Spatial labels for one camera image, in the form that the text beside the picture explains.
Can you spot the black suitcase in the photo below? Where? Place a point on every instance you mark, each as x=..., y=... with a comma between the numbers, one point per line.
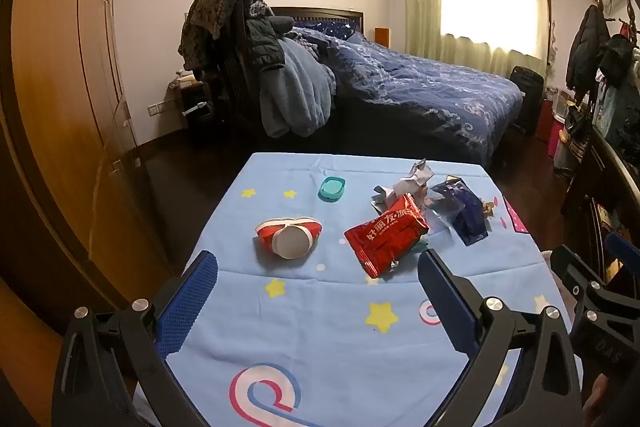
x=527, y=99

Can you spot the dark nightstand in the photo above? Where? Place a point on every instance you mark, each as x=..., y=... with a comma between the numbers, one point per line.
x=192, y=99

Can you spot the grey patterned garment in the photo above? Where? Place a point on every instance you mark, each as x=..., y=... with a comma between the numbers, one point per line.
x=215, y=14

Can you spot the black hanging coat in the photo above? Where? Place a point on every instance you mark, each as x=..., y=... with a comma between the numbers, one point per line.
x=587, y=47

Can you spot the coat rack with jackets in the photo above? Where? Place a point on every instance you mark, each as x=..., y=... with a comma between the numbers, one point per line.
x=622, y=112

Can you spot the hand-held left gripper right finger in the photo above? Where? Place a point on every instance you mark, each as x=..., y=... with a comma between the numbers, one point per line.
x=447, y=307

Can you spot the clear plastic wrapper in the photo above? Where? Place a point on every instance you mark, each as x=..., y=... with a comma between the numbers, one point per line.
x=437, y=212

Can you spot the red snack packet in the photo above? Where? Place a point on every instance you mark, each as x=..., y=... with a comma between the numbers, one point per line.
x=387, y=239

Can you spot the wooden wardrobe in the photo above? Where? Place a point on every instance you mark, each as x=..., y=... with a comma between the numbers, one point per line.
x=65, y=107

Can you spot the red and white round container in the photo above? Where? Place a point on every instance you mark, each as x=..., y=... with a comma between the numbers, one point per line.
x=287, y=239

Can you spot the light blue fleece robe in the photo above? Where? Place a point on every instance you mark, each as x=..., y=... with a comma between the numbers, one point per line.
x=297, y=92

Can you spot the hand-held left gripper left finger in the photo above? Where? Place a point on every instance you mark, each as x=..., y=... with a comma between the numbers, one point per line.
x=187, y=304

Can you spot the red box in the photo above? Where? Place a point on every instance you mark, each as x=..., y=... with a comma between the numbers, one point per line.
x=545, y=119

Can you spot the light blue star-print tablecloth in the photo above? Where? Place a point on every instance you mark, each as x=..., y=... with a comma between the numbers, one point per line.
x=310, y=332

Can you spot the crumpled silver wrapper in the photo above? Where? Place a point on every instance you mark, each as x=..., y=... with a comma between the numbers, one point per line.
x=407, y=187

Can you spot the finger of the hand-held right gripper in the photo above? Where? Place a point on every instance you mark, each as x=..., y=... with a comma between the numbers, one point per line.
x=622, y=249
x=575, y=272

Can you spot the small gold wrapper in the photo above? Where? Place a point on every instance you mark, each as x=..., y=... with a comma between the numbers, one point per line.
x=488, y=207

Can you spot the small teal box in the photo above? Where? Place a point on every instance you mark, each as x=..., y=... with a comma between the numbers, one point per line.
x=332, y=188

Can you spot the person's right hand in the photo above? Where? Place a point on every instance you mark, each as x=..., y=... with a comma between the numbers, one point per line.
x=596, y=397

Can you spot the dark padded jacket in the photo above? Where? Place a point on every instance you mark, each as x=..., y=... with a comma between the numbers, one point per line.
x=267, y=39

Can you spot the black chair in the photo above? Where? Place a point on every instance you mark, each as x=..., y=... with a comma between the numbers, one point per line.
x=232, y=77

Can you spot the dark blue snack packet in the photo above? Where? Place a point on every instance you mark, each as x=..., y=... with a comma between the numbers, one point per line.
x=465, y=212

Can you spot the blue patterned duvet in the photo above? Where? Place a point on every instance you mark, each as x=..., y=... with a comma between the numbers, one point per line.
x=430, y=92

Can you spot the bed with dark headboard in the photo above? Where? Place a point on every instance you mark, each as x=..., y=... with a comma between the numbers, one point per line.
x=415, y=107

